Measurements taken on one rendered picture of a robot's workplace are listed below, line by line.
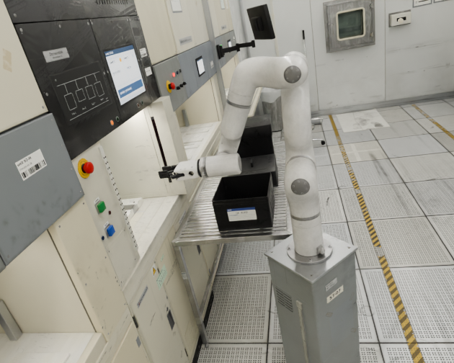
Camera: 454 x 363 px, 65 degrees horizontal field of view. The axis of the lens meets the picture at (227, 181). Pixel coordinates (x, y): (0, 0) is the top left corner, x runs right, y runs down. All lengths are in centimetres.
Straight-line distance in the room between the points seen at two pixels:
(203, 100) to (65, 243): 238
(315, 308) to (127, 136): 125
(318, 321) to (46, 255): 105
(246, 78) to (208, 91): 205
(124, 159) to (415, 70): 493
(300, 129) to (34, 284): 102
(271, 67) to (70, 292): 96
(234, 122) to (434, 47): 510
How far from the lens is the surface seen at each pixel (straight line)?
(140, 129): 194
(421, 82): 623
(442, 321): 240
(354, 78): 598
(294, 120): 127
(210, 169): 138
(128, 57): 172
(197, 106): 335
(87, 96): 136
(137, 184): 208
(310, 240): 148
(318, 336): 166
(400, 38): 603
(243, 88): 126
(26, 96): 113
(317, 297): 151
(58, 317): 140
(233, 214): 173
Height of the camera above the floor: 171
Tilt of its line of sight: 24 degrees down
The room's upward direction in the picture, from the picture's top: 12 degrees counter-clockwise
